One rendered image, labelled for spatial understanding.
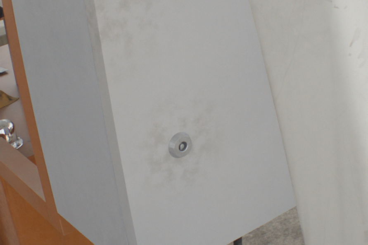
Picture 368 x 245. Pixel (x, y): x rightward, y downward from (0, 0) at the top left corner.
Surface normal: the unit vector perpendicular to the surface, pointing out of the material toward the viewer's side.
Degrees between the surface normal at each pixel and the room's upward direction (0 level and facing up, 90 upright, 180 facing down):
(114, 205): 90
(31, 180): 0
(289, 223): 0
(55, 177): 90
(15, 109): 0
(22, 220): 90
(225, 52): 90
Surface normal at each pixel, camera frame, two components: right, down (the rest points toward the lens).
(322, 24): -0.79, 0.36
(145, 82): 0.58, 0.23
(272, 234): -0.12, -0.92
